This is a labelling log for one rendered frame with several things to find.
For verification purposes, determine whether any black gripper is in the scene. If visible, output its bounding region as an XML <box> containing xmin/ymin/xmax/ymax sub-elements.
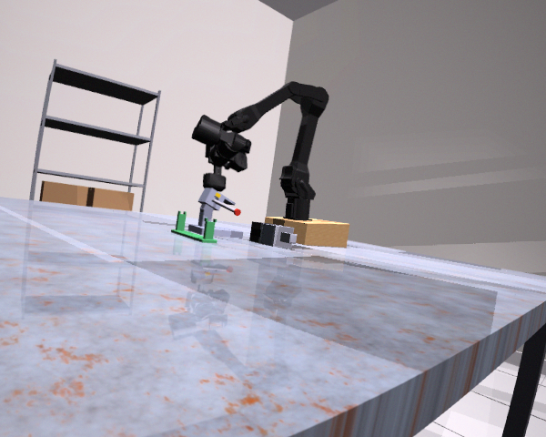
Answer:
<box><xmin>203</xmin><ymin>145</ymin><xmax>234</xmax><ymax>192</ymax></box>

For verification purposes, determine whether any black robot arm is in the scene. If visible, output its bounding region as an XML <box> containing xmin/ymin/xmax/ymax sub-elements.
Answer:
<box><xmin>191</xmin><ymin>81</ymin><xmax>329</xmax><ymax>220</ymax></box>

